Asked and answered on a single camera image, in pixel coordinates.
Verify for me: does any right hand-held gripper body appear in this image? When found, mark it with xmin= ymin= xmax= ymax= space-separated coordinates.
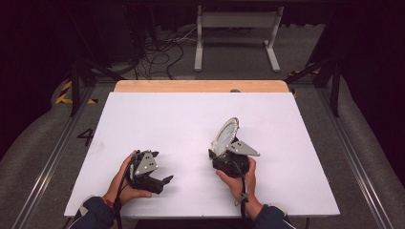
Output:
xmin=210 ymin=139 xmax=261 ymax=178

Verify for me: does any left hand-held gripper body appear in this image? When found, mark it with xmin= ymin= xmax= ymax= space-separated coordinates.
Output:
xmin=128 ymin=150 xmax=165 ymax=195

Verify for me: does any oval mirror with beaded rim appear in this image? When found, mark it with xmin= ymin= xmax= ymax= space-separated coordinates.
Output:
xmin=209 ymin=116 xmax=241 ymax=157

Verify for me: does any person's left hand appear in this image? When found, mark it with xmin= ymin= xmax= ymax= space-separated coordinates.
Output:
xmin=103 ymin=150 xmax=153 ymax=206

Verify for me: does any person's right hand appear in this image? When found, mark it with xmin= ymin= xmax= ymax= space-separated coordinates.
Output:
xmin=215 ymin=156 xmax=258 ymax=204

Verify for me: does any white table board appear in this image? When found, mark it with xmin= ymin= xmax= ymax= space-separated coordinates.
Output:
xmin=64 ymin=92 xmax=341 ymax=219

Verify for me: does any wooden table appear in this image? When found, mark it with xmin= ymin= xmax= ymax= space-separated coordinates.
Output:
xmin=114 ymin=79 xmax=290 ymax=94

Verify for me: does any yellow and black floor tape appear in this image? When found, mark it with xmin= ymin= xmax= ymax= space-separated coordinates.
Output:
xmin=288 ymin=63 xmax=320 ymax=77

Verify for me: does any black metal stand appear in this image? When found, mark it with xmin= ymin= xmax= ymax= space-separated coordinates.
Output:
xmin=68 ymin=56 xmax=126 ymax=117
xmin=284 ymin=56 xmax=342 ymax=118

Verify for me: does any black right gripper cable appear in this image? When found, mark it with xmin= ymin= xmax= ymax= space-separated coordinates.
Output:
xmin=232 ymin=158 xmax=252 ymax=220

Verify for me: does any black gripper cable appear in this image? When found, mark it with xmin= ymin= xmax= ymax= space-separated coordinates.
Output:
xmin=232 ymin=158 xmax=252 ymax=220
xmin=113 ymin=154 xmax=137 ymax=229

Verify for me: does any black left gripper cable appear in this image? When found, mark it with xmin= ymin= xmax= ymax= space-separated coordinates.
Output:
xmin=113 ymin=154 xmax=137 ymax=229

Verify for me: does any aluminium floor rail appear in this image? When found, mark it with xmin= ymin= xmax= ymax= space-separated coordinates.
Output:
xmin=316 ymin=86 xmax=395 ymax=229
xmin=11 ymin=85 xmax=98 ymax=229

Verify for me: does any tangle of black floor cables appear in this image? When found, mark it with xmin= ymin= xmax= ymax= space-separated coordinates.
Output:
xmin=133 ymin=27 xmax=197 ymax=81

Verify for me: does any white metal desk frame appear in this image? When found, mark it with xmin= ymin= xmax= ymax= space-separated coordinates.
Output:
xmin=193 ymin=5 xmax=285 ymax=73

